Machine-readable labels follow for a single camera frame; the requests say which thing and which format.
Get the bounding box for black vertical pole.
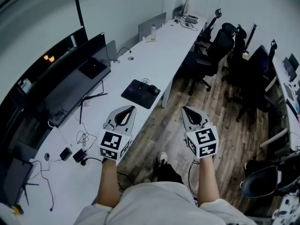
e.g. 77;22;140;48
73;0;89;40

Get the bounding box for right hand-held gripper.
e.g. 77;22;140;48
181;106;220;159

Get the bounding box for black adapter power cable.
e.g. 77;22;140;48
80;157;104;166

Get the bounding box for person's left forearm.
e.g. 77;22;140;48
96;157;123;209

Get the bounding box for small black flat monitor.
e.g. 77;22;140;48
4;157;34;208

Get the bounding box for large grey desk divider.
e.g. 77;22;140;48
138;12;167;42

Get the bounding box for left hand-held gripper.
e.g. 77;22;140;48
97;105;137;165

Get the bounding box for black mesh office chair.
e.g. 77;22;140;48
182;22;237;96

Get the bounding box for black mouse cable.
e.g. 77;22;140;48
139;78;151;90

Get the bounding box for person's black trouser leg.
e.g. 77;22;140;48
156;162;185;185

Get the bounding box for thin black monitor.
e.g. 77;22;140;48
182;0;191;18

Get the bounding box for small black power adapter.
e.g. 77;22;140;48
59;147;73;161

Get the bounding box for long thin black cable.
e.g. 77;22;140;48
30;159;55;212

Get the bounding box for black office chair with headrest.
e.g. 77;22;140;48
196;8;223;47

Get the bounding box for black and white round seat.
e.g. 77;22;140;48
239;165;280;199

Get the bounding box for large black power adapter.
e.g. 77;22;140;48
72;148;87;163

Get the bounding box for curved black desk cable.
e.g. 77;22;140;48
116;46;133;63

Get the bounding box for person's white shoe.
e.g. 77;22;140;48
157;151;168;168

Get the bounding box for person's white shirt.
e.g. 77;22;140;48
74;181;257;225

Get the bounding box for black mouse pad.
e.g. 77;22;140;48
121;79;161;110

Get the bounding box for large curved black monitor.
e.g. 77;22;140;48
30;31;112;129

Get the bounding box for black computer mouse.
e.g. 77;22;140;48
147;84;161;96

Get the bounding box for person's right forearm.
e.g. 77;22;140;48
196;157;221;208

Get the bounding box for black monitor stand legs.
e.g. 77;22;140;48
79;92;108;125

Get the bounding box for looped black cable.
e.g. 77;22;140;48
76;122;98;148

